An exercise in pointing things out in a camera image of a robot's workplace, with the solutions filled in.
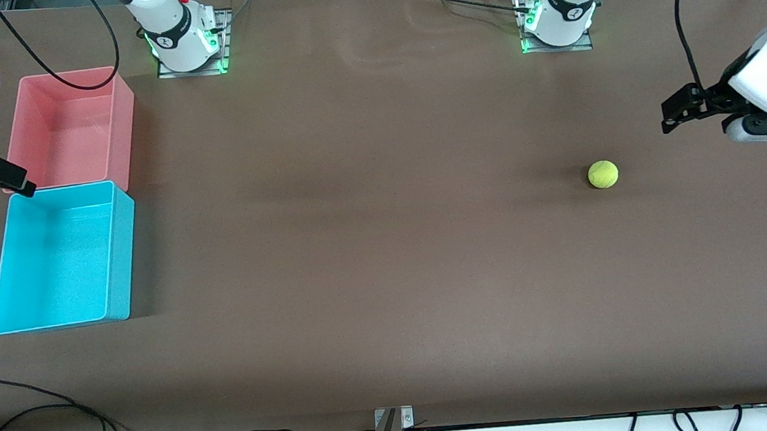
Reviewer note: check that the yellow-green tennis ball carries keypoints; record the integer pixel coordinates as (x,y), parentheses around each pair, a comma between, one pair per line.
(603,174)

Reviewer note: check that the pink plastic bin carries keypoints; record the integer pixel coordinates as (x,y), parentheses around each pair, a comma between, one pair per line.
(64,132)

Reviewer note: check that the blue plastic bin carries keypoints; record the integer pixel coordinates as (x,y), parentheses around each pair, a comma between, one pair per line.
(54,265)

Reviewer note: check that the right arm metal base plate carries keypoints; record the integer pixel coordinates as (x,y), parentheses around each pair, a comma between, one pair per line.
(194,73)

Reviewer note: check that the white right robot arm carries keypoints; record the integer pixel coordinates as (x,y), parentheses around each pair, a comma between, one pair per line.
(168,19)

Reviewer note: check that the small metal table bracket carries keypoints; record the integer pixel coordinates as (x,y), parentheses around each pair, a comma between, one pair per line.
(406,416)

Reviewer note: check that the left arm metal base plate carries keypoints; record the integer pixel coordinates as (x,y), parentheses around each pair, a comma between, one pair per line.
(584,45)

